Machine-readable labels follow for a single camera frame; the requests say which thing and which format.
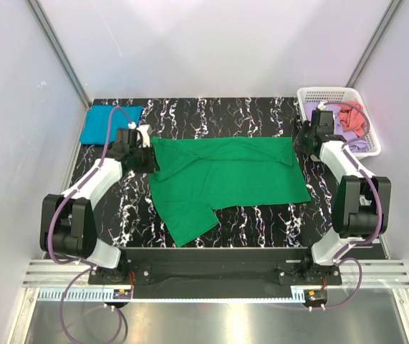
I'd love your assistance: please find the green t-shirt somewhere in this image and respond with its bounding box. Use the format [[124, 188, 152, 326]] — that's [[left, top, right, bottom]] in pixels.
[[149, 137, 311, 247]]

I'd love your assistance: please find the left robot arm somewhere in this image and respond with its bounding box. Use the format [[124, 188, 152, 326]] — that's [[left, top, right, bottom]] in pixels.
[[39, 125, 158, 284]]

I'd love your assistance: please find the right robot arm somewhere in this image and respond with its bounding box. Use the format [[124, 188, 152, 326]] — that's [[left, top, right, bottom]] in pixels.
[[294, 107, 391, 285]]

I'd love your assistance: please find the purple t-shirt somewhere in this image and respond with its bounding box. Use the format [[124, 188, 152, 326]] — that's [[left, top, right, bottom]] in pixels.
[[303, 102, 368, 153]]

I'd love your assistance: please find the white plastic basket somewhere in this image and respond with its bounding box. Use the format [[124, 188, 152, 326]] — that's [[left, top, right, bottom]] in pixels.
[[297, 87, 381, 160]]

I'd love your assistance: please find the coral t-shirt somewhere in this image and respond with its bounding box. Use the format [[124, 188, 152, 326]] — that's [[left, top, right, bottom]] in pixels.
[[339, 101, 367, 138]]

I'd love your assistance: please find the folded blue t-shirt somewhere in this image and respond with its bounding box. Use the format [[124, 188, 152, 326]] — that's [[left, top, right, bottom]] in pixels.
[[80, 105, 143, 145]]

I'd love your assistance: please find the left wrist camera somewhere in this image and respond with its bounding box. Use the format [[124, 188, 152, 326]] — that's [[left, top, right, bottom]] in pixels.
[[116, 123, 153, 148]]

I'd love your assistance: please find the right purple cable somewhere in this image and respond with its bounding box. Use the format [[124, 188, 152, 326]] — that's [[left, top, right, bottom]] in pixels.
[[318, 101, 385, 311]]

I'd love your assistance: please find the purple cable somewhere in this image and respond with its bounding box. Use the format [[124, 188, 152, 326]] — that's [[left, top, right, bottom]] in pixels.
[[46, 105, 137, 341], [318, 101, 385, 311]]

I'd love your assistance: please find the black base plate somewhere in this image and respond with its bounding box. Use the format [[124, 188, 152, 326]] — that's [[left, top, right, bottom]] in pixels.
[[89, 248, 342, 302]]

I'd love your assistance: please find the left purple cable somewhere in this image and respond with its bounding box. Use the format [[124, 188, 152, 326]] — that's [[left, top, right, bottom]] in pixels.
[[46, 105, 137, 341]]

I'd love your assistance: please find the aluminium frame rail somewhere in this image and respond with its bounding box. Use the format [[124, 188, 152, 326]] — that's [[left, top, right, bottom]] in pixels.
[[9, 258, 409, 343]]

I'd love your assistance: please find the right corner frame post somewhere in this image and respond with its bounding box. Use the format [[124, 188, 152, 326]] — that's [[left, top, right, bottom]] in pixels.
[[346, 0, 404, 88]]

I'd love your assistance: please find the corner frame post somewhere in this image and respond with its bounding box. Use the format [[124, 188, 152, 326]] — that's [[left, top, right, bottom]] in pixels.
[[346, 0, 404, 88], [26, 0, 92, 110]]

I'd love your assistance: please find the left corner frame post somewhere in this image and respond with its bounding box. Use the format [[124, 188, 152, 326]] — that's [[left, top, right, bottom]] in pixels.
[[26, 0, 92, 110]]

